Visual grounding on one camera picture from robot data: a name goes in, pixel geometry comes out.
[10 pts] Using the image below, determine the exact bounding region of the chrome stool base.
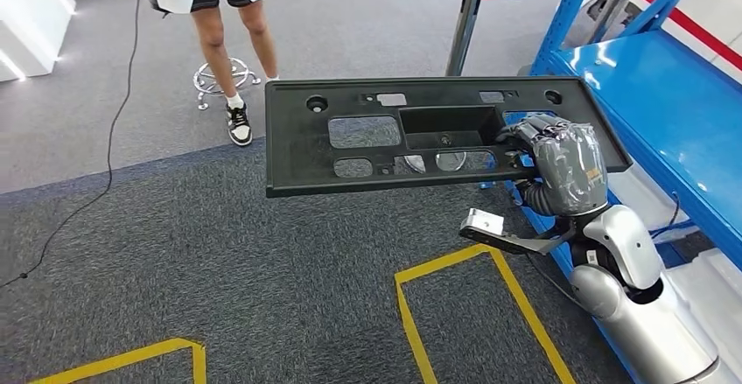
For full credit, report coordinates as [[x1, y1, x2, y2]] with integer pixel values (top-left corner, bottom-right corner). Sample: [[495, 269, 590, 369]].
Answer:
[[192, 56, 262, 112]]

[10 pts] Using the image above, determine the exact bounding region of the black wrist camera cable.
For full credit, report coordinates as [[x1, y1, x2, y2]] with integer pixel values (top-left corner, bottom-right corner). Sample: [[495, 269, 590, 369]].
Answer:
[[524, 252, 581, 308]]

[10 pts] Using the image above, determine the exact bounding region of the pale wrist camera on bracket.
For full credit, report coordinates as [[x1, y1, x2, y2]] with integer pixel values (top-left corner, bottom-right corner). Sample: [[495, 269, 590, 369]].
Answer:
[[458, 207, 579, 257]]

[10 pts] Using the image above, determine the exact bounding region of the blue metal shelf rack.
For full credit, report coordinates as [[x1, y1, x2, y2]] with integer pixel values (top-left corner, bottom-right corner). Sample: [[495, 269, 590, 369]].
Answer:
[[504, 0, 742, 384]]

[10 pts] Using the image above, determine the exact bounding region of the person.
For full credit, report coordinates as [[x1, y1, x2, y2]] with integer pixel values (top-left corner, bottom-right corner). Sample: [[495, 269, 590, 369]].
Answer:
[[142, 0, 279, 148]]

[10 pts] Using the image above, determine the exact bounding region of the yellow floor tape square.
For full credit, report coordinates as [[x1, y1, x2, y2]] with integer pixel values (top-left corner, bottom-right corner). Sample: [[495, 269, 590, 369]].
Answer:
[[394, 243, 575, 384], [29, 338, 208, 384]]

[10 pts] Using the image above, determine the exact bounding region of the thin black floor cable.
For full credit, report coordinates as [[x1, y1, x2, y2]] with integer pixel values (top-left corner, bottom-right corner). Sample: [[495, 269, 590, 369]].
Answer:
[[0, 0, 144, 290]]

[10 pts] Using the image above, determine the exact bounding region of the black plastic plate bracket part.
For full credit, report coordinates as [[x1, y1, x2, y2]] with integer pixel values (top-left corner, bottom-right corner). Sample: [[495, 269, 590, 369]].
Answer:
[[264, 75, 633, 199]]

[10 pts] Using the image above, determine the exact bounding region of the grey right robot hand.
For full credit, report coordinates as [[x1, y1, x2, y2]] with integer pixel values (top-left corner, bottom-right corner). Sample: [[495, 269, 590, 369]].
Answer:
[[495, 113, 611, 219]]

